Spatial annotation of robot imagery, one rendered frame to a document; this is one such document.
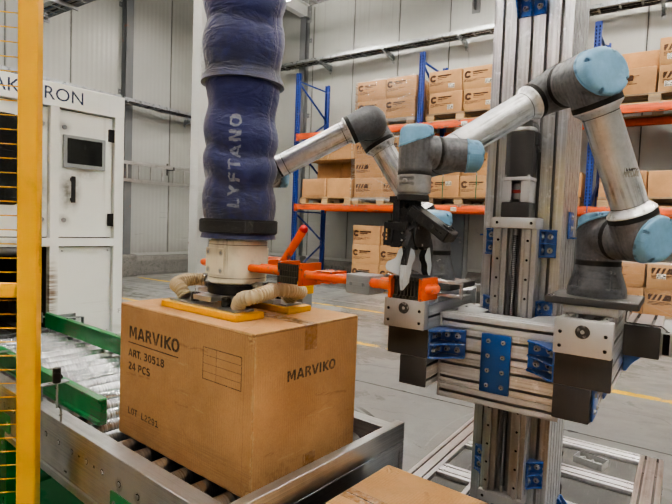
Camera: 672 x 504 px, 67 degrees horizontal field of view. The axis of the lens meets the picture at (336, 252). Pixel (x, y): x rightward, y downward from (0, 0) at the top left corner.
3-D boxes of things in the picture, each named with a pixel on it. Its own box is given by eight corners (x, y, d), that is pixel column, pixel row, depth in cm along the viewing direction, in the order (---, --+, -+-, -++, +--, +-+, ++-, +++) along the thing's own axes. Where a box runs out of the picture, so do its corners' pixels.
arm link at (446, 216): (416, 249, 165) (418, 207, 164) (413, 248, 179) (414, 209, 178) (453, 251, 164) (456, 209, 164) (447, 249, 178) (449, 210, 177)
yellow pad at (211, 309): (160, 306, 152) (160, 289, 151) (189, 302, 159) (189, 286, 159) (235, 323, 130) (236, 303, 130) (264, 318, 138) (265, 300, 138)
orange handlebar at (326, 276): (176, 264, 166) (176, 253, 166) (247, 261, 189) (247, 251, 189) (431, 299, 108) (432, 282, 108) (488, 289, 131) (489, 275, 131)
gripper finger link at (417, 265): (413, 279, 123) (407, 244, 120) (435, 282, 120) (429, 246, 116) (406, 285, 121) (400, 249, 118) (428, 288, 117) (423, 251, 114)
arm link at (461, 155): (464, 144, 125) (422, 140, 122) (488, 137, 114) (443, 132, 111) (462, 176, 125) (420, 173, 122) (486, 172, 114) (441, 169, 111)
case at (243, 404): (118, 431, 157) (120, 302, 155) (222, 399, 189) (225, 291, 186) (250, 503, 120) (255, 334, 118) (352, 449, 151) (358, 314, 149)
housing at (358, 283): (344, 292, 122) (345, 273, 122) (361, 290, 127) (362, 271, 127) (368, 295, 118) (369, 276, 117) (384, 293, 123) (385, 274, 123)
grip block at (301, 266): (274, 283, 135) (275, 261, 135) (300, 281, 142) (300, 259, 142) (297, 286, 130) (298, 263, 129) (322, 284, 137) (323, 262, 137)
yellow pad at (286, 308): (212, 300, 166) (213, 285, 166) (236, 297, 174) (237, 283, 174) (287, 315, 145) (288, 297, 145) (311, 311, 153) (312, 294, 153)
